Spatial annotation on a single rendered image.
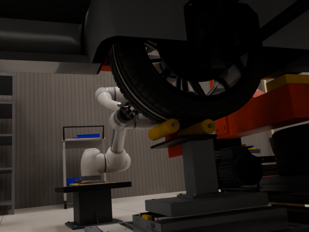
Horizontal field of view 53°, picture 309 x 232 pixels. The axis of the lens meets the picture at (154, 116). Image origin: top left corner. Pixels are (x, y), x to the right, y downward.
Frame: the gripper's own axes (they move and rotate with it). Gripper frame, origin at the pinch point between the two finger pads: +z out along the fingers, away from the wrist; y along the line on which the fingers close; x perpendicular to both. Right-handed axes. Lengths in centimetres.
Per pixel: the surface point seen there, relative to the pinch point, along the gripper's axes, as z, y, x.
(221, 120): -32, -46, 44
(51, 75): -427, 133, 94
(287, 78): 24, -42, 52
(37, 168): -424, 36, -39
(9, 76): -312, 143, 24
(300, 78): 24, -47, 57
